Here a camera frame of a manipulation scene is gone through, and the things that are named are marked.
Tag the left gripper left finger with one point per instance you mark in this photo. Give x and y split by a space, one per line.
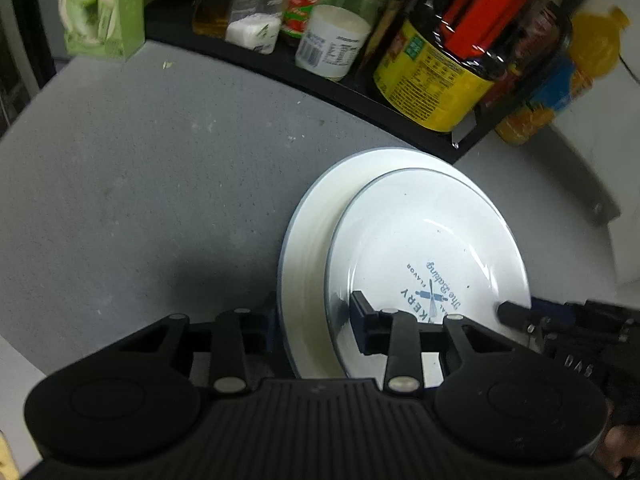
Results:
242 346

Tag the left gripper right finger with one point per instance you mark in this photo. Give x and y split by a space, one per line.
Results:
472 358

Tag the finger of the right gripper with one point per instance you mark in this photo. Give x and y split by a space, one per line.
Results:
527 320

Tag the white plate blue rim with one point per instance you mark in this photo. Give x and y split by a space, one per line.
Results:
307 243

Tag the small white bakery plate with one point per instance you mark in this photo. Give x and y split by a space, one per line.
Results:
486 262

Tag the person's right hand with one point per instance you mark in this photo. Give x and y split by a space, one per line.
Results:
617 444

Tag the red can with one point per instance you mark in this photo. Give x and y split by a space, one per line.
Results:
504 85

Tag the soy sauce bottle yellow label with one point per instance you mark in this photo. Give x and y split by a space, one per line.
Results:
447 54

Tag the black storage rack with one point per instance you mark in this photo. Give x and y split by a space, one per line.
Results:
169 22

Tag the orange juice bottle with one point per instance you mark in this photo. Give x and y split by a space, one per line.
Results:
593 52

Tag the white lid spice jar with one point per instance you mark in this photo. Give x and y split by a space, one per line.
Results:
334 35

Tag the clear salt shaker jar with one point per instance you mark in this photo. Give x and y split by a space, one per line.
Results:
255 24

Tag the green tissue carton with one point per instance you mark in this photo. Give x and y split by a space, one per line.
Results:
111 29

